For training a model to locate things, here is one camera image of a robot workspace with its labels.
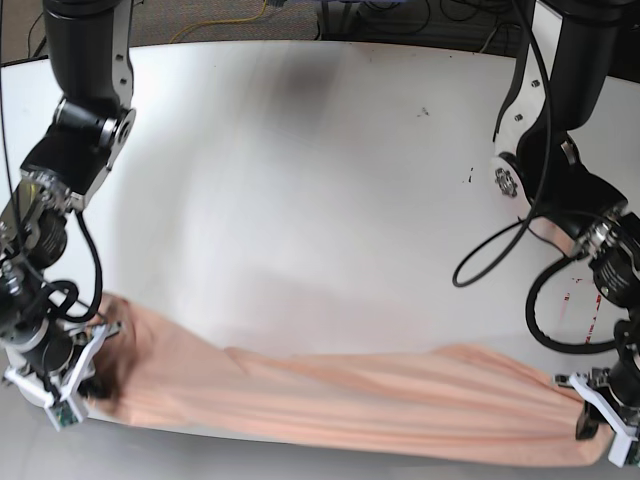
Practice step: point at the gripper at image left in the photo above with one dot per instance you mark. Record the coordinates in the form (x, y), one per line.
(57, 363)

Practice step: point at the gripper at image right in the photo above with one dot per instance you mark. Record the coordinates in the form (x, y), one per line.
(610, 396)

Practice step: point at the peach t-shirt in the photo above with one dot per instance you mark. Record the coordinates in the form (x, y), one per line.
(461, 402)

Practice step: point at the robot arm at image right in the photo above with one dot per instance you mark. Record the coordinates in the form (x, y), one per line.
(561, 66)

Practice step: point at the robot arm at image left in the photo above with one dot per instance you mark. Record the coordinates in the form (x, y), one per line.
(88, 48)

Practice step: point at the red tape rectangle marker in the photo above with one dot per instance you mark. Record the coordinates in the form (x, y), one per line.
(580, 309)

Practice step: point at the wrist camera, image-right gripper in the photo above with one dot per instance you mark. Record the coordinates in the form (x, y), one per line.
(624, 451)

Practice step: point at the wrist camera, image-left gripper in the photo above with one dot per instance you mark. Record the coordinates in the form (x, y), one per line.
(65, 413)

